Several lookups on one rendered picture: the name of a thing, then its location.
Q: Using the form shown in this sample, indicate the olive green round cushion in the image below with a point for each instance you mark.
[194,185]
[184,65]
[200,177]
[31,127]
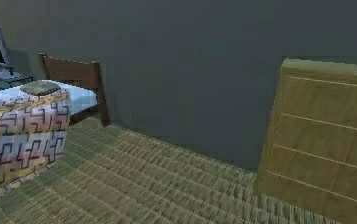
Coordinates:
[40,87]

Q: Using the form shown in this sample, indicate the brown wooden bed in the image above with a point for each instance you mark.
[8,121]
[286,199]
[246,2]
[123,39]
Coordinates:
[73,71]

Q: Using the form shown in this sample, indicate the yellow wooden chest of drawers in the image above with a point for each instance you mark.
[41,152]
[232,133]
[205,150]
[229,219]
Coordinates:
[319,140]

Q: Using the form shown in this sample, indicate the patterned bed cover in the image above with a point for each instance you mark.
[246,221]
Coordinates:
[26,126]

